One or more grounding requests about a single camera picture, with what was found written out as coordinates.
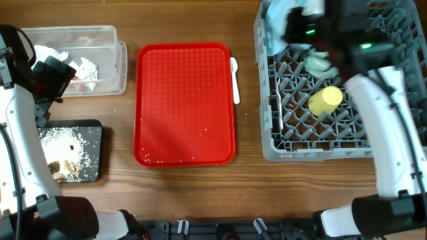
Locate white plastic spoon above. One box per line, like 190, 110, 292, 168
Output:
230, 57, 241, 105

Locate clear plastic waste bin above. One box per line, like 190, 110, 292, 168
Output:
23, 25, 127, 97

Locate white napkin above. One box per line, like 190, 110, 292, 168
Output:
69, 57, 98, 91
31, 45, 69, 69

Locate rice and food scraps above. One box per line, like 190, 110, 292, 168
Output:
39, 127, 92, 183

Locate grey dishwasher rack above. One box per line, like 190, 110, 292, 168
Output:
254, 0, 426, 162

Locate light blue plate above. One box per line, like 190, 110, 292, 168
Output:
264, 0, 304, 56

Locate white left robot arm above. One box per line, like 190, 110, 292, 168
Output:
1, 25, 144, 239

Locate light green bowl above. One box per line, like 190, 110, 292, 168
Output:
303, 48, 339, 79
299, 0, 325, 16

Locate white plastic fork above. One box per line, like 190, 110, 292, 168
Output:
276, 79, 284, 131

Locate yellow plastic cup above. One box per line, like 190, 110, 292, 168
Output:
308, 86, 344, 116

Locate black food waste tray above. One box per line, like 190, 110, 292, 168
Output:
37, 119, 103, 183

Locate red plastic tray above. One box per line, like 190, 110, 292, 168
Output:
133, 42, 236, 168

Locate red strawberry snack wrapper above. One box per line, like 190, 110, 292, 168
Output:
70, 76, 87, 92

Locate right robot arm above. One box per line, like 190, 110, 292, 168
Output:
282, 1, 426, 239

